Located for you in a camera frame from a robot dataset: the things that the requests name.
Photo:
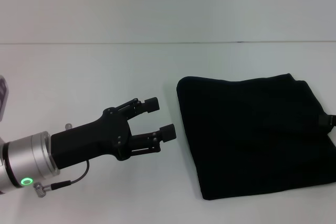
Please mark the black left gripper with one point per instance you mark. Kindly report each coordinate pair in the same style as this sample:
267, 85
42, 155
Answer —
92, 140

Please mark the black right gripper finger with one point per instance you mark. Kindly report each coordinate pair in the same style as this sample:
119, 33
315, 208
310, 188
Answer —
328, 121

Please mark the black shirt with FREE print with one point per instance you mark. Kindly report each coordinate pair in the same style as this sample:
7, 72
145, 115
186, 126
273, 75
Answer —
252, 134

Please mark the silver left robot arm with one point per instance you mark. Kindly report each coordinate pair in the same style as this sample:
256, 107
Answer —
26, 161

